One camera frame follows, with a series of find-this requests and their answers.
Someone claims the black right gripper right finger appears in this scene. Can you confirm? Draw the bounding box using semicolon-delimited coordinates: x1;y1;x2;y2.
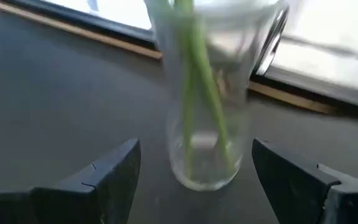
252;138;358;224

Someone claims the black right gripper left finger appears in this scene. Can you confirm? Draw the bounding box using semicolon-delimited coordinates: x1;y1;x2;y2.
0;138;142;224

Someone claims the white artificial tulip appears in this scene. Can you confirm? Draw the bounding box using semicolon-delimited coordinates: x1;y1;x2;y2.
190;18;236;175

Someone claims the pink artificial tulip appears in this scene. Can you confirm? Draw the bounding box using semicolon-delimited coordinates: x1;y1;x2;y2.
174;0;199;179

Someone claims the tall clear glass vase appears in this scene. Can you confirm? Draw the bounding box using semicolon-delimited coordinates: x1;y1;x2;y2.
144;0;289;192

